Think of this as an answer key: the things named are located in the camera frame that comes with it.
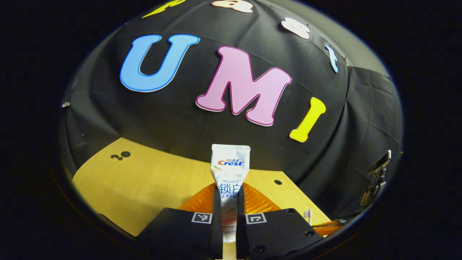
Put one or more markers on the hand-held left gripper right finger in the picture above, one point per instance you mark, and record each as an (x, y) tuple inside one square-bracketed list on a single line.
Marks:
[(240, 234)]

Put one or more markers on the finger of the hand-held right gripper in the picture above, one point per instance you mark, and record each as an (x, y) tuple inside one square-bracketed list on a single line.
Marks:
[(328, 226)]

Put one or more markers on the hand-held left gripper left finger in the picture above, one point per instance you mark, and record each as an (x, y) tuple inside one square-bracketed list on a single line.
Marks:
[(217, 231)]

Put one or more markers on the white toothbrush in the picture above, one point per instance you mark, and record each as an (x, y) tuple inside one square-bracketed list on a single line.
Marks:
[(307, 215)]

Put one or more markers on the white toothpaste tube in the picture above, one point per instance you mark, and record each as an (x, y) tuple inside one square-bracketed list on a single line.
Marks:
[(230, 169)]

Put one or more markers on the wooden desktop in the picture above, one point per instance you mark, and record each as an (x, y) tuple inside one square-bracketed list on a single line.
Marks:
[(144, 187)]

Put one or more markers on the black backdrop cloth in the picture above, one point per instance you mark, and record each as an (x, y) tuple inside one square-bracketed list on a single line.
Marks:
[(180, 115)]

